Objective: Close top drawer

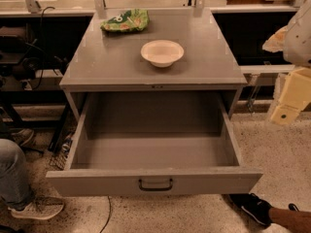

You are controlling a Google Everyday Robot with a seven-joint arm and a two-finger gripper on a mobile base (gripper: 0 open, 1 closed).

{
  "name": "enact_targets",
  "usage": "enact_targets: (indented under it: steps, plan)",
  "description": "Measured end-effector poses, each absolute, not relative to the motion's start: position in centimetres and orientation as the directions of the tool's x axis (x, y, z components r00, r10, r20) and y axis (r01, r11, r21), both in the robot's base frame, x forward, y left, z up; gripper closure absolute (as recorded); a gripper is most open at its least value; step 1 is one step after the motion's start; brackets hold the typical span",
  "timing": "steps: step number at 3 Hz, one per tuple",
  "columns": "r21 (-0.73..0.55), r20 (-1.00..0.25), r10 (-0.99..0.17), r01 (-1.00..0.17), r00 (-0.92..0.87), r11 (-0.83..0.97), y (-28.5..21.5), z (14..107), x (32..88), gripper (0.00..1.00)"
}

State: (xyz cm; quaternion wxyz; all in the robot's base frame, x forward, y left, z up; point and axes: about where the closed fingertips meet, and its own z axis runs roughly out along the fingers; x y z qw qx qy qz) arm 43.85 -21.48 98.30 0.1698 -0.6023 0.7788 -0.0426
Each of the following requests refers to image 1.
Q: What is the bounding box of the grey drawer cabinet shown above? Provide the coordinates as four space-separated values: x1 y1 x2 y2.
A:
60 7 246 117

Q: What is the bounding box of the wire basket with cans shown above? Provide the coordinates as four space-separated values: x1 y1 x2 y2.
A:
49 131 74 170

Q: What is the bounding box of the bare lower leg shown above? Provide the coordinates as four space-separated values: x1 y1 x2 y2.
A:
268 208 311 233

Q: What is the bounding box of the white bowl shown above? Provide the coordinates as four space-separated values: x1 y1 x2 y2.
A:
141 40 185 68

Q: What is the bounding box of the dark machinery on shelf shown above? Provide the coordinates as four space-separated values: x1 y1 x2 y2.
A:
0 6 69 90

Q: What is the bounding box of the grey top drawer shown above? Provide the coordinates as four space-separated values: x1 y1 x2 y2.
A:
47 91 262 196

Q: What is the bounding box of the white sneaker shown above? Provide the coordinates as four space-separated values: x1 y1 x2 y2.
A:
8 196 65 220
12 128 35 147

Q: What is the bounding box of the black sneaker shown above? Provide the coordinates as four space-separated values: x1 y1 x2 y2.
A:
229 193 272 226

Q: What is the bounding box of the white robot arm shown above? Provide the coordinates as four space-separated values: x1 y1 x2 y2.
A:
262 0 311 125

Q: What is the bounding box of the black floor cable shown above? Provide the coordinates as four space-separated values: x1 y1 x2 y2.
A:
98 196 113 233

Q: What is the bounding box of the green chip bag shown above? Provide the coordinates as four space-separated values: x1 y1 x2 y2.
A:
100 9 150 33

